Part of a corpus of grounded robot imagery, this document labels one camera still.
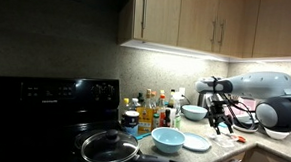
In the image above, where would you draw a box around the white lidded dark can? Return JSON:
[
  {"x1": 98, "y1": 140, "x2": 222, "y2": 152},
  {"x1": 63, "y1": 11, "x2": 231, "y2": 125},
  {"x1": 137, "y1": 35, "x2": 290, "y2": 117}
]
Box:
[{"x1": 120, "y1": 110, "x2": 141, "y2": 137}]

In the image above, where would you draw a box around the small white wall outlet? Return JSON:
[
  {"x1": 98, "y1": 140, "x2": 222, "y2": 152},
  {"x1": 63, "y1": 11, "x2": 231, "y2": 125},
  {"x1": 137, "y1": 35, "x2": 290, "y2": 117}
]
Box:
[{"x1": 178, "y1": 87, "x2": 187, "y2": 98}]

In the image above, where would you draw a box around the green cap small jar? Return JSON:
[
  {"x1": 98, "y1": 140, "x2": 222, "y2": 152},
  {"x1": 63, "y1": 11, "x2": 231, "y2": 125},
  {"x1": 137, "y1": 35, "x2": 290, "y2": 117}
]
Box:
[{"x1": 152, "y1": 112, "x2": 161, "y2": 130}]

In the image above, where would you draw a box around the light blue bowl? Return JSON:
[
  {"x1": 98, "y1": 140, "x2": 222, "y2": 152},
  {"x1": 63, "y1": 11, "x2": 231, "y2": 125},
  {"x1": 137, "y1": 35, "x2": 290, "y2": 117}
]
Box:
[
  {"x1": 181, "y1": 104, "x2": 209, "y2": 122},
  {"x1": 150, "y1": 125, "x2": 187, "y2": 155}
]

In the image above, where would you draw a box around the teal utensil handle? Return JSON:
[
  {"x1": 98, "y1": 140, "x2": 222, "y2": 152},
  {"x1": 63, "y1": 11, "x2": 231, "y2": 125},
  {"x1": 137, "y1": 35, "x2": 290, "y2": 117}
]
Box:
[{"x1": 135, "y1": 131, "x2": 153, "y2": 141}]

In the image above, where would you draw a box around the under cabinet light strip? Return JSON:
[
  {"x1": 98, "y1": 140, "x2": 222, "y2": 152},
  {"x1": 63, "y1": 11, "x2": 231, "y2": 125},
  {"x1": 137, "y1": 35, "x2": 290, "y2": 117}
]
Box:
[{"x1": 119, "y1": 39, "x2": 291, "y2": 67}]

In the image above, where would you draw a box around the red sauce bottle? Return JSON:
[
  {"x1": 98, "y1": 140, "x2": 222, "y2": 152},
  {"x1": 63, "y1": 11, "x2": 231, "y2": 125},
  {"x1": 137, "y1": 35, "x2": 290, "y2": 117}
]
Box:
[{"x1": 158, "y1": 94, "x2": 169, "y2": 128}]

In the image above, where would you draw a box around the orange handled knife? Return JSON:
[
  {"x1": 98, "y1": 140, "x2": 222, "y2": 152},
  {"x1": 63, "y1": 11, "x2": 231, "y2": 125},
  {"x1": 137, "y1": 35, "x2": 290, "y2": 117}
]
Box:
[{"x1": 229, "y1": 134, "x2": 247, "y2": 144}]

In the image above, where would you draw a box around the black pot with handle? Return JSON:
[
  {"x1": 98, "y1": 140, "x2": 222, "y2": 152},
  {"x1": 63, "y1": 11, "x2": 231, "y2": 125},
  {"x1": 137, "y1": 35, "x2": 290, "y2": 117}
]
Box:
[{"x1": 82, "y1": 147, "x2": 187, "y2": 162}]

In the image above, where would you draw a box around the white spray bottle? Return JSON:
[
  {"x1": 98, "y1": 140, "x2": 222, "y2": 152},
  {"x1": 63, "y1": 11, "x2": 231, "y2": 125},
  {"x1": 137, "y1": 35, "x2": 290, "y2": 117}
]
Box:
[{"x1": 170, "y1": 91, "x2": 185, "y2": 131}]

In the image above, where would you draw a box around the yellow cap bottle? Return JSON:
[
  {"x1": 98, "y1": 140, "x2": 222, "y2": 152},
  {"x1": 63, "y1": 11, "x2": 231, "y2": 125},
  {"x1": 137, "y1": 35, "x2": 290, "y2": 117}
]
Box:
[{"x1": 122, "y1": 97, "x2": 132, "y2": 116}]

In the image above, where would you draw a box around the black kitchen stove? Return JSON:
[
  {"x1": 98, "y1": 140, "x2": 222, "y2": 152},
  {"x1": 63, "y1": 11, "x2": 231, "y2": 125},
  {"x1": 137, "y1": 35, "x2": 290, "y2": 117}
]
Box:
[{"x1": 0, "y1": 72, "x2": 161, "y2": 162}]

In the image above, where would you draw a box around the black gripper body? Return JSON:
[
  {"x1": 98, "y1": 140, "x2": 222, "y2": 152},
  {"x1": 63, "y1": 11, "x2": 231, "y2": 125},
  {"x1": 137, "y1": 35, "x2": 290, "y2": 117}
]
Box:
[{"x1": 204, "y1": 92, "x2": 235, "y2": 126}]

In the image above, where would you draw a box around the glass pot lid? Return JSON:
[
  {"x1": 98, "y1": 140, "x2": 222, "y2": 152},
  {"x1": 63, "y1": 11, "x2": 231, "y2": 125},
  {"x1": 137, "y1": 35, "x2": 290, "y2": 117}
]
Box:
[{"x1": 79, "y1": 127, "x2": 141, "y2": 162}]

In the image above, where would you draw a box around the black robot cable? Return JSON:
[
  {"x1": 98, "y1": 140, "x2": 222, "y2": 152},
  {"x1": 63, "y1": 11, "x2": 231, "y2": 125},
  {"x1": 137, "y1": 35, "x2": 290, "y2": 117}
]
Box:
[{"x1": 220, "y1": 92, "x2": 260, "y2": 130}]

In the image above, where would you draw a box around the wooden wall cabinet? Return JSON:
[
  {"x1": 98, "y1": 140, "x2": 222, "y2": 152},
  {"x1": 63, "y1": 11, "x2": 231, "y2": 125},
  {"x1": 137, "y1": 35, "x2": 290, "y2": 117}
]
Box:
[{"x1": 116, "y1": 0, "x2": 291, "y2": 63}]

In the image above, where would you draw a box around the yellow label oil bottle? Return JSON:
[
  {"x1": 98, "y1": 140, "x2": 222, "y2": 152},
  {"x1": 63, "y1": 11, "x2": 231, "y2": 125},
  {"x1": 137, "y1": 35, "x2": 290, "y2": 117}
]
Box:
[{"x1": 135, "y1": 88, "x2": 156, "y2": 136}]

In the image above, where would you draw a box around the clear plastic bottle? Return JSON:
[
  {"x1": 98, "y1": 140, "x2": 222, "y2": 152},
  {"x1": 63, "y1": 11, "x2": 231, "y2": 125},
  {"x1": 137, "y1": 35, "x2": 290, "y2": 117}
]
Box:
[{"x1": 129, "y1": 97, "x2": 142, "y2": 113}]

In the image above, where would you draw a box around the light blue plate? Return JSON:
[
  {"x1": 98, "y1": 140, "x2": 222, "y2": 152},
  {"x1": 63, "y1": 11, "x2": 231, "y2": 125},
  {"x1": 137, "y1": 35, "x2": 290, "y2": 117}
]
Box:
[{"x1": 181, "y1": 132, "x2": 213, "y2": 154}]

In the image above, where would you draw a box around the white plate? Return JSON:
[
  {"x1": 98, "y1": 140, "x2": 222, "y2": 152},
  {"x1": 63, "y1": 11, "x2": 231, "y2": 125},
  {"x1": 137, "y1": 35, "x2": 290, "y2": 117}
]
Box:
[{"x1": 232, "y1": 125, "x2": 260, "y2": 135}]

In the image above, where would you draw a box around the metal cabinet handle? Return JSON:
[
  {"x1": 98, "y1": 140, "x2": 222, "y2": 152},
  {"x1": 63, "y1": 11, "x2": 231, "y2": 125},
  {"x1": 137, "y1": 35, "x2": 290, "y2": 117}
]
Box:
[
  {"x1": 209, "y1": 16, "x2": 218, "y2": 46},
  {"x1": 217, "y1": 18, "x2": 226, "y2": 48},
  {"x1": 140, "y1": 0, "x2": 148, "y2": 31}
]

